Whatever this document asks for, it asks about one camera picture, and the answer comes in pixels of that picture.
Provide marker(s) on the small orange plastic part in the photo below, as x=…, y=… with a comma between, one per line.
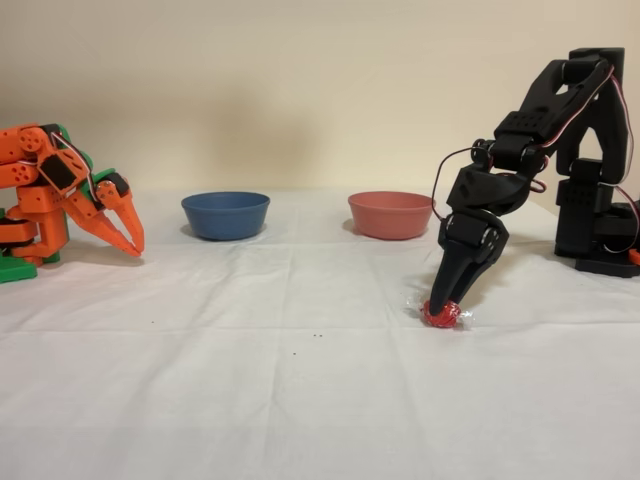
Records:
x=635, y=255

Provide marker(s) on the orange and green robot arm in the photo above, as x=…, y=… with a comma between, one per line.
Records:
x=30, y=200

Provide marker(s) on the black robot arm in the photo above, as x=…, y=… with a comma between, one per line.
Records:
x=530, y=125

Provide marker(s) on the white tablecloth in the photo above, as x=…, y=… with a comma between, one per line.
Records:
x=250, y=375

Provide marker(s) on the red candy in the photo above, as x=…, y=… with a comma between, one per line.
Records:
x=442, y=321

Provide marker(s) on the blue bowl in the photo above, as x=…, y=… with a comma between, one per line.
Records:
x=225, y=217

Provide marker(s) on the red bowl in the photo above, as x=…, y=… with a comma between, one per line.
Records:
x=392, y=217

